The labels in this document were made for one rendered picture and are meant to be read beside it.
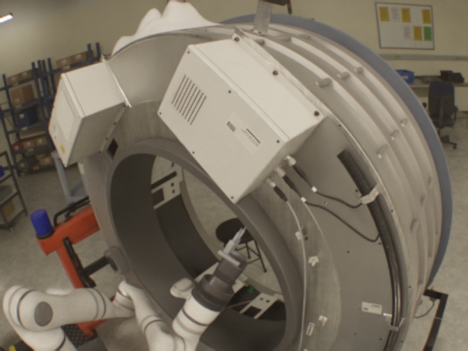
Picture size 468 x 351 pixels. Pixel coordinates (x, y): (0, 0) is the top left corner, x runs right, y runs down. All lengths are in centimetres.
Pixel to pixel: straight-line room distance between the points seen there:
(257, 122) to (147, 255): 102
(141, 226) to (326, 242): 89
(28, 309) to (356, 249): 68
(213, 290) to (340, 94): 47
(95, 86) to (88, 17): 563
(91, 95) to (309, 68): 61
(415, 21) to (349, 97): 632
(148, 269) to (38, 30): 625
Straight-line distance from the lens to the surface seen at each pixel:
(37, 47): 721
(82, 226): 207
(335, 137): 61
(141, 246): 145
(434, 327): 126
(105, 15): 649
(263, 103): 56
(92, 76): 105
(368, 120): 71
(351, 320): 85
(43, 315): 74
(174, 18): 98
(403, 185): 73
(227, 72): 58
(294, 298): 83
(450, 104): 526
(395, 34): 675
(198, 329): 75
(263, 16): 82
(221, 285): 69
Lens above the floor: 182
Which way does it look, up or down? 24 degrees down
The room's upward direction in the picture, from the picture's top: 8 degrees counter-clockwise
